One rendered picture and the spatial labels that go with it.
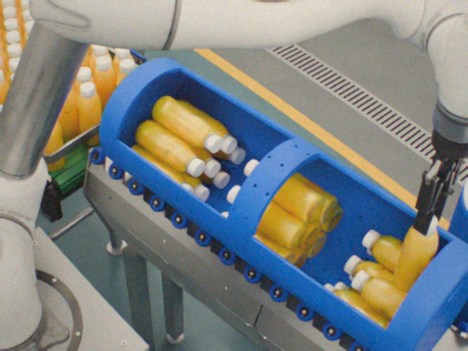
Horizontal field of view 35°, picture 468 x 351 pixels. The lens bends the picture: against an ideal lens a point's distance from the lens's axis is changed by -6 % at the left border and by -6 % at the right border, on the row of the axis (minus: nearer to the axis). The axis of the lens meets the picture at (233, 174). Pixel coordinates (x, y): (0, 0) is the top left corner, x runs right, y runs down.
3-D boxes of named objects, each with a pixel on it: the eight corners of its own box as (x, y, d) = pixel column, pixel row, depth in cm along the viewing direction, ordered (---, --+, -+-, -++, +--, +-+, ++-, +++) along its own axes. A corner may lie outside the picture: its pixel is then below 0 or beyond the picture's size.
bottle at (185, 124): (160, 92, 175) (211, 126, 168) (175, 97, 181) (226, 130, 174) (145, 118, 177) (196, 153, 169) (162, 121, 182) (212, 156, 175)
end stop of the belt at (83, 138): (52, 165, 191) (50, 156, 189) (49, 163, 191) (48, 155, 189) (164, 92, 212) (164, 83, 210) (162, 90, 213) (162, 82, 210)
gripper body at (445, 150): (463, 151, 115) (450, 192, 122) (487, 126, 120) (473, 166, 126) (424, 128, 119) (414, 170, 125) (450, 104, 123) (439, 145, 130)
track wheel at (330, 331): (344, 328, 155) (348, 327, 157) (328, 317, 157) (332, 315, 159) (333, 345, 156) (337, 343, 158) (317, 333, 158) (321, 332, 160)
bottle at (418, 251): (386, 278, 148) (401, 222, 137) (409, 262, 151) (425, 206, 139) (409, 299, 144) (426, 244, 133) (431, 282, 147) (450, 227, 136)
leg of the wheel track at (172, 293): (175, 347, 263) (168, 232, 219) (164, 338, 266) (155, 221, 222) (186, 338, 267) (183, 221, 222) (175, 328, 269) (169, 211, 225)
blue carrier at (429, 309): (391, 398, 147) (425, 317, 127) (101, 180, 187) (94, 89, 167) (462, 314, 163) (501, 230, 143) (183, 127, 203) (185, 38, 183)
